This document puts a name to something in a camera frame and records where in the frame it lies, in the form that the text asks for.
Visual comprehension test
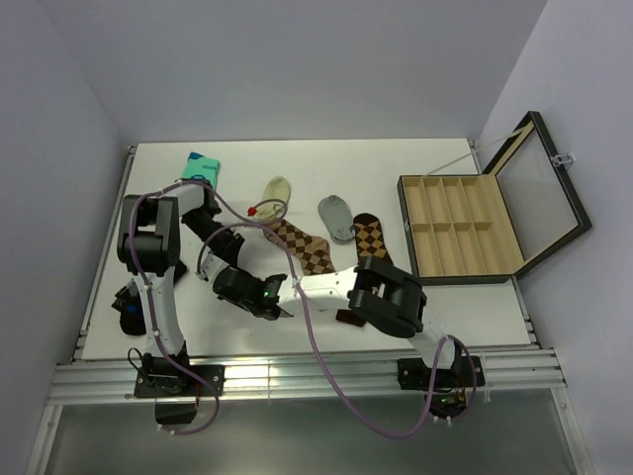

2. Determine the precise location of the cream ankle sock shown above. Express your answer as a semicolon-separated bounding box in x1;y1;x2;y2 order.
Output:
255;175;291;222

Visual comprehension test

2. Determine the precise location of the brown tan argyle sock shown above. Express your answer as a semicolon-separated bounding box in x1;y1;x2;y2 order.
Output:
264;220;335;276

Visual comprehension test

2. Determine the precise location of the metal wall latch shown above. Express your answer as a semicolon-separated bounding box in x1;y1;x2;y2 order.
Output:
550;153;575;168

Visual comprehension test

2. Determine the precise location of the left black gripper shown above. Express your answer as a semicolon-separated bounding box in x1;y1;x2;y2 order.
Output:
183;209;245;265

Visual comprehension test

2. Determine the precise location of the grey ankle sock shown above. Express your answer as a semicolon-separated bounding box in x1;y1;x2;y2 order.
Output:
317;195;354;244

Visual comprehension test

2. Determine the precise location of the black compartment storage box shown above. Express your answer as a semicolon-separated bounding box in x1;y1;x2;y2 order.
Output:
397;111;592;286

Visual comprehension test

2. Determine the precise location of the dark brown argyle sock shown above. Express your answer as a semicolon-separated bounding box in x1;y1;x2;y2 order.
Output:
334;212;396;329

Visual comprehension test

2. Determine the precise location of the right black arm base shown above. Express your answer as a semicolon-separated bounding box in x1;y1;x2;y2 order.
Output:
397;356;486;421

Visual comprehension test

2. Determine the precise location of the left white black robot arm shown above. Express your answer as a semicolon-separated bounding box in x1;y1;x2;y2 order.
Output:
116;179;244;395

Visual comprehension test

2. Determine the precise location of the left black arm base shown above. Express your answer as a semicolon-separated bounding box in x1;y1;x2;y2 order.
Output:
127;345;226;429

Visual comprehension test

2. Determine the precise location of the teal patterned sock pair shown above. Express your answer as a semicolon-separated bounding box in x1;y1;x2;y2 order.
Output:
181;151;221;189

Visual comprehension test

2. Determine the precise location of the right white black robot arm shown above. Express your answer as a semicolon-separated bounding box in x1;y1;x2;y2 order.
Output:
213;257;463;386

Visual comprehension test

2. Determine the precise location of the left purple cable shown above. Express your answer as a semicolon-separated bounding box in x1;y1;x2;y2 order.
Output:
127;180;288;436

